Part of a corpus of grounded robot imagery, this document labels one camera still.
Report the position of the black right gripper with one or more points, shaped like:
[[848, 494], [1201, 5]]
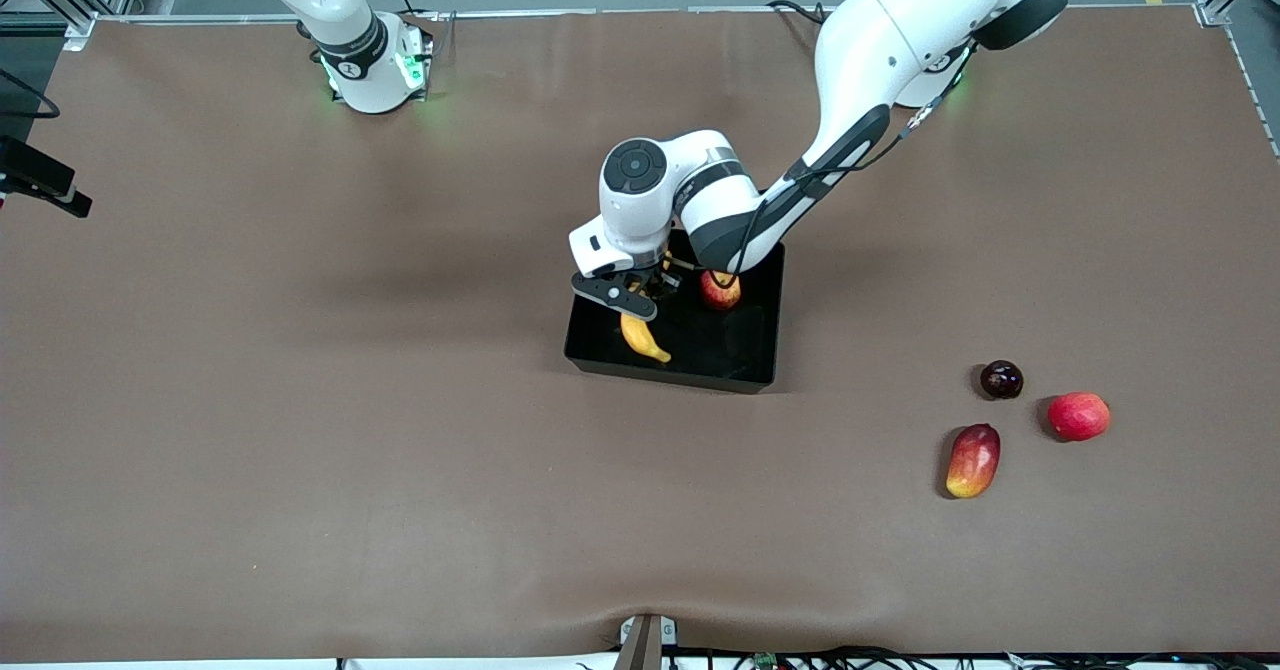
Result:
[[33, 165]]

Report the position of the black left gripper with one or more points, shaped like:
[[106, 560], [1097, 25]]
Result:
[[661, 277]]

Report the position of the yellow banana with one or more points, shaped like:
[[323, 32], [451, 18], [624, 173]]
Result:
[[643, 340]]

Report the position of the red yellow apple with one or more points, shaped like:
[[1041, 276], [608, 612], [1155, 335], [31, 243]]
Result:
[[720, 292]]

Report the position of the black plastic box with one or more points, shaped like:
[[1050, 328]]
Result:
[[715, 345]]

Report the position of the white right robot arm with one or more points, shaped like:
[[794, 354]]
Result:
[[350, 10]]

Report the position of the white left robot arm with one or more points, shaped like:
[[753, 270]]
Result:
[[880, 40]]

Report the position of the brown table mat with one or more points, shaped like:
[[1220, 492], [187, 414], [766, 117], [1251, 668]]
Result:
[[400, 400]]

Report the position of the dark purple plum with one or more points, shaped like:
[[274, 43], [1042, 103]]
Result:
[[1001, 380]]

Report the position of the red yellow mango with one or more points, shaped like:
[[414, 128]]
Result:
[[974, 460]]

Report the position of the small green circuit board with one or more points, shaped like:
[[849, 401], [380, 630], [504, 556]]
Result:
[[765, 661]]

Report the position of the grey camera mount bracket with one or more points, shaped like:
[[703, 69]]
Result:
[[645, 645]]

